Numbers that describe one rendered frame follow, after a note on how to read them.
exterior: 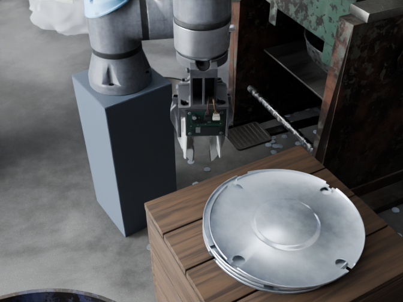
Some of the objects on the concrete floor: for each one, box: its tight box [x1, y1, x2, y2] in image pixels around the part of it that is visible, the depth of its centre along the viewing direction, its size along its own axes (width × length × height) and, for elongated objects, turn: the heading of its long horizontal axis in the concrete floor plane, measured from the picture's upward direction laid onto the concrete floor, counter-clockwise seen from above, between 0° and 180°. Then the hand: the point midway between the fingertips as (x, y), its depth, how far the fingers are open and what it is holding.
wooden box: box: [145, 144, 403, 302], centre depth 104 cm, size 40×38×35 cm
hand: (201, 151), depth 79 cm, fingers closed
